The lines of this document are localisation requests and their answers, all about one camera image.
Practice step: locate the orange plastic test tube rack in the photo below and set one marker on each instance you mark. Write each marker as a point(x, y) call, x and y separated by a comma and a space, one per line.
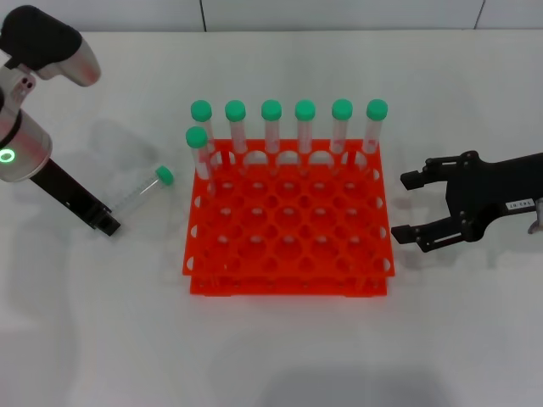
point(288, 254)

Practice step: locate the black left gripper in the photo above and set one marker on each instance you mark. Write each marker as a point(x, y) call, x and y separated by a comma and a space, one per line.
point(63, 188)

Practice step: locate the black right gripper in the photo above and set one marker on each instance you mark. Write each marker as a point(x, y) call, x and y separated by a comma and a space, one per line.
point(475, 195)

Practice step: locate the clear green-capped test tube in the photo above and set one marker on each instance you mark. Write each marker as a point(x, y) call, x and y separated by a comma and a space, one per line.
point(201, 109)
point(235, 110)
point(196, 136)
point(164, 175)
point(271, 109)
point(376, 108)
point(305, 109)
point(342, 108)

